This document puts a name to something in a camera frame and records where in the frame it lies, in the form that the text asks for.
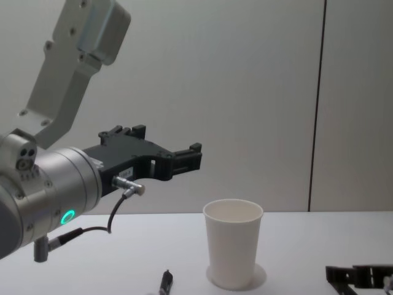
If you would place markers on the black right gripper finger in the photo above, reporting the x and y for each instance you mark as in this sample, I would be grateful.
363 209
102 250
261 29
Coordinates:
362 275

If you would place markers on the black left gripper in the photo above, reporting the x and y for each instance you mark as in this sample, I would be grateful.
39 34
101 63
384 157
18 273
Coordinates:
129 156

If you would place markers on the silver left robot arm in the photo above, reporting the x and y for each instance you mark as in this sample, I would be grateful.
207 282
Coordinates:
61 184

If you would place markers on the white round coaster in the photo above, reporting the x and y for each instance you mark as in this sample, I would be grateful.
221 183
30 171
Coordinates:
261 275

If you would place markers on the white paper cup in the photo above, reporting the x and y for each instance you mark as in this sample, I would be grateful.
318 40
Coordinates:
233 242

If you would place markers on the white table cloth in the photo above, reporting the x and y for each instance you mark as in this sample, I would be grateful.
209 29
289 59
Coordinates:
122 270

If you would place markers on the black pen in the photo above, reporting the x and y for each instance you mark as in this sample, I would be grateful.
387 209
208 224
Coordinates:
165 282

